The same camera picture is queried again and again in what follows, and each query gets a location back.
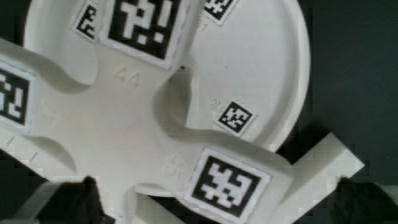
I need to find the white table base plate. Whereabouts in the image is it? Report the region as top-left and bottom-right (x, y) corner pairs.
(0, 0), (299, 224)

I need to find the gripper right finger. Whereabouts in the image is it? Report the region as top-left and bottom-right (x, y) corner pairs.
(331, 178), (398, 224)

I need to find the white round table top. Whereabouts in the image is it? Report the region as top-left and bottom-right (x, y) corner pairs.
(25, 0), (309, 150)

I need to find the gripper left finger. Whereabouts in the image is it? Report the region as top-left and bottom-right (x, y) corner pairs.
(11, 177), (105, 224)

